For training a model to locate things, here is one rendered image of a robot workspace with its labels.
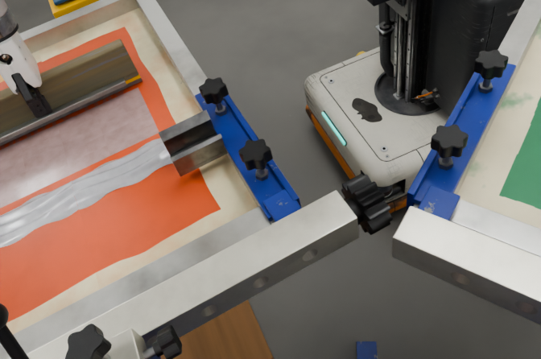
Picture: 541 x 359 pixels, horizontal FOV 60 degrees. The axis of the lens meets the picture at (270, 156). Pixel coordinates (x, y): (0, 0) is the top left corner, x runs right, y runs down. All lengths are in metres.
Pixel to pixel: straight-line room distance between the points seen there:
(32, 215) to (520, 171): 0.75
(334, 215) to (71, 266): 0.41
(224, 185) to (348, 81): 1.19
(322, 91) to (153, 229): 1.22
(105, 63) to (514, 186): 0.72
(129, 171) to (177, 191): 0.10
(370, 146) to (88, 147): 1.01
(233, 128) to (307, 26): 1.94
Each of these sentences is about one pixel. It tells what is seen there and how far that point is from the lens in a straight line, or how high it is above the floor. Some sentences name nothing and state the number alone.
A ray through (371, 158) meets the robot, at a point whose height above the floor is 0.28.
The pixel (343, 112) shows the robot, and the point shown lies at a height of 0.28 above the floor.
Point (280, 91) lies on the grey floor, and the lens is 2.30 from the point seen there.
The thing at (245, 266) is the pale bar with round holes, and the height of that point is 1.04.
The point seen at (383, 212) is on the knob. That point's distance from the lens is 0.59.
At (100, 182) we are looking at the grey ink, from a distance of 0.85.
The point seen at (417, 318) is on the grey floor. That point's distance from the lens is 1.65.
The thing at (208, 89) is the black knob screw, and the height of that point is 1.06.
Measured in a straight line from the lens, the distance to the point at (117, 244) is 0.76.
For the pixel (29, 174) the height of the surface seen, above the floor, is 0.95.
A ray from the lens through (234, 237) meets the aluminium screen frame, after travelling 0.65.
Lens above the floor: 1.54
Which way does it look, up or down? 49 degrees down
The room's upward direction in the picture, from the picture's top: 16 degrees counter-clockwise
